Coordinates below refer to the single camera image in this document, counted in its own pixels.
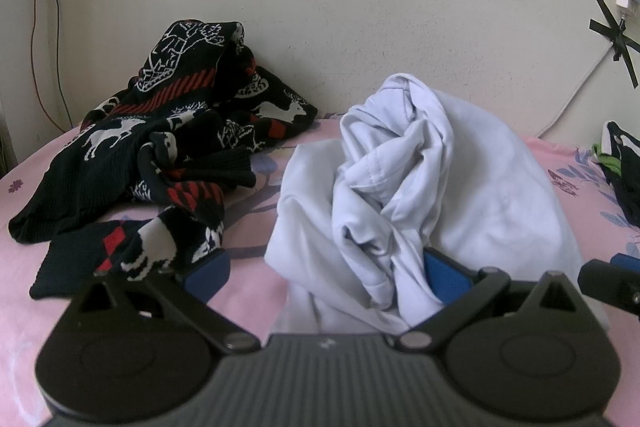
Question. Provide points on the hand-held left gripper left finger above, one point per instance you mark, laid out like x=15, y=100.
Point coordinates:
x=207, y=274

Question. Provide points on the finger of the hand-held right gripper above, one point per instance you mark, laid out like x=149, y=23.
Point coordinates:
x=627, y=258
x=605, y=279

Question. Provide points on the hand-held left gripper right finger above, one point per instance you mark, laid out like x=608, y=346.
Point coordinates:
x=445, y=274

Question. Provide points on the white shirt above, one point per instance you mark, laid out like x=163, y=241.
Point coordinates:
x=480, y=187

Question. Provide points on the black patterned knit sweater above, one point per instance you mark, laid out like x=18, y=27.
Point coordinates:
x=75, y=167

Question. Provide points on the black green white garment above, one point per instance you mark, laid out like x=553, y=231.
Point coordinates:
x=622, y=177

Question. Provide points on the pink floral bedsheet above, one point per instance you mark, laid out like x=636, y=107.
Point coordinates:
x=20, y=267

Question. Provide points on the black tape cross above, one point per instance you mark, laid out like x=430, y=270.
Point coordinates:
x=620, y=38

